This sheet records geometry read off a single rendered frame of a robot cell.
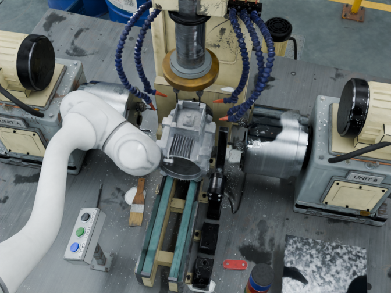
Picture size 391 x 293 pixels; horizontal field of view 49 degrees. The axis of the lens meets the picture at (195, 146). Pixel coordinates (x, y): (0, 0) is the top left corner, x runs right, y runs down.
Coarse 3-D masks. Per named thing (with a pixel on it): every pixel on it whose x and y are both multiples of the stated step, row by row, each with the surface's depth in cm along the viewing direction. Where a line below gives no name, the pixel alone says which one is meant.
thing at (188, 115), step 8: (176, 104) 150; (184, 104) 152; (192, 104) 151; (200, 104) 150; (176, 112) 151; (184, 112) 152; (192, 112) 152; (200, 112) 152; (176, 120) 150; (184, 120) 148; (192, 120) 148; (200, 120) 150; (176, 128) 145; (184, 128) 144; (192, 128) 148; (200, 128) 147; (192, 136) 147; (200, 136) 149
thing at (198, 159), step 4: (172, 112) 156; (172, 116) 157; (208, 116) 154; (208, 120) 154; (164, 152) 146; (196, 156) 145; (200, 156) 145; (196, 160) 144; (200, 160) 145; (160, 172) 157; (196, 180) 156; (200, 180) 155
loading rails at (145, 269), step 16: (160, 192) 155; (192, 192) 156; (160, 208) 153; (176, 208) 161; (192, 208) 153; (160, 224) 150; (192, 224) 148; (144, 240) 145; (160, 240) 150; (192, 240) 150; (144, 256) 143; (160, 256) 151; (176, 256) 143; (144, 272) 139; (176, 272) 140; (176, 288) 145
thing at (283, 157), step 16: (256, 112) 146; (272, 112) 146; (288, 112) 147; (256, 128) 143; (272, 128) 142; (288, 128) 142; (304, 128) 144; (240, 144) 150; (256, 144) 143; (272, 144) 142; (288, 144) 141; (304, 144) 142; (240, 160) 156; (256, 160) 145; (272, 160) 144; (288, 160) 143; (272, 176) 151; (288, 176) 148
